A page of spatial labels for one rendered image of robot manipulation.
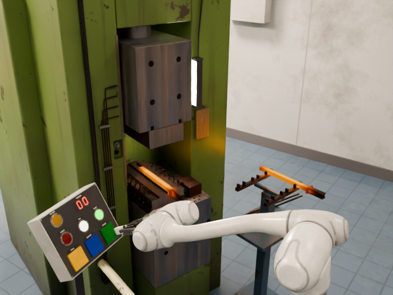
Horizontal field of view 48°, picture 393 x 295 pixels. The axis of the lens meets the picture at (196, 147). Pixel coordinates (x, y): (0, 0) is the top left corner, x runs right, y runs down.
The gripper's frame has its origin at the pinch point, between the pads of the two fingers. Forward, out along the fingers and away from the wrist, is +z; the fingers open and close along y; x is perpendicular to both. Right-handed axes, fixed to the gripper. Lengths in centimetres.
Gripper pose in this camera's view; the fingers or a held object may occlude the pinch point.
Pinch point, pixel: (121, 229)
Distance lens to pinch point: 197.5
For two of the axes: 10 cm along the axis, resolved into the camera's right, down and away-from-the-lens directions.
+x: -4.3, -8.9, -1.4
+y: 4.7, -3.6, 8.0
